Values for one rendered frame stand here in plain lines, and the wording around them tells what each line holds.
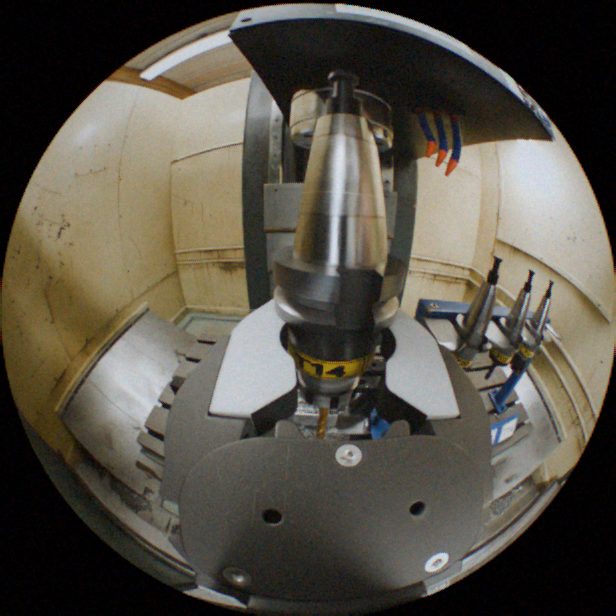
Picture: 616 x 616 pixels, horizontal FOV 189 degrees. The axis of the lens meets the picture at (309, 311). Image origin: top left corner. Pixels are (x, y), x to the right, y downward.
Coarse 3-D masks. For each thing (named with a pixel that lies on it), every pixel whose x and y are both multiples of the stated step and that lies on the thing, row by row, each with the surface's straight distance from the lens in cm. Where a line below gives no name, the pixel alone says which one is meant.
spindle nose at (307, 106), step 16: (304, 80) 35; (320, 80) 33; (368, 80) 34; (304, 96) 33; (320, 96) 31; (368, 96) 32; (384, 96) 35; (304, 112) 31; (320, 112) 30; (368, 112) 31; (384, 112) 33; (304, 128) 31; (384, 128) 32; (304, 144) 38; (384, 144) 34
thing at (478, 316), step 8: (480, 288) 30; (488, 288) 29; (496, 288) 29; (480, 296) 29; (488, 296) 29; (496, 296) 30; (472, 304) 30; (480, 304) 29; (488, 304) 29; (472, 312) 30; (480, 312) 29; (488, 312) 30; (464, 320) 31; (472, 320) 30; (480, 320) 30; (488, 320) 30; (472, 328) 30; (480, 328) 30
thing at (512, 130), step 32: (256, 32) 28; (288, 32) 28; (320, 32) 28; (352, 32) 28; (384, 32) 27; (416, 32) 29; (256, 64) 34; (288, 64) 34; (320, 64) 34; (352, 64) 33; (384, 64) 33; (416, 64) 32; (448, 64) 31; (480, 64) 33; (288, 96) 44; (416, 96) 40; (448, 96) 39; (480, 96) 37; (512, 96) 35; (416, 128) 56; (448, 128) 52; (480, 128) 48; (512, 128) 44; (544, 128) 41
